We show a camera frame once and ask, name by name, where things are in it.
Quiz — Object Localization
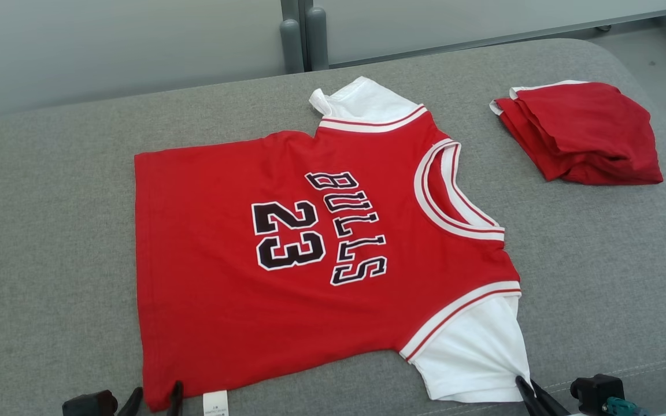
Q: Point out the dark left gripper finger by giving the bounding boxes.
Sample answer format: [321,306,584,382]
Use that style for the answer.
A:
[116,386,145,416]
[166,380,185,415]

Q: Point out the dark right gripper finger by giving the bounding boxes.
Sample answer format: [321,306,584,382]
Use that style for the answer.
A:
[515,375,545,416]
[531,379,572,416]

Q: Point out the red Bulls basketball jersey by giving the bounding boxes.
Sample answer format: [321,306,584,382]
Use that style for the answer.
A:
[134,76,533,416]

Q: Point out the red shorts with white stripe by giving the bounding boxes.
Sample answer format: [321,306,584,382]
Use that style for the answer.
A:
[489,80,664,187]

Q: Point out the right black cable teal plug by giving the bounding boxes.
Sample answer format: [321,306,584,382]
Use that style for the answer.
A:
[601,396,653,416]

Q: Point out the grey partition post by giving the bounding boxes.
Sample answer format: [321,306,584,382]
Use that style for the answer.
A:
[279,17,305,75]
[305,6,330,72]

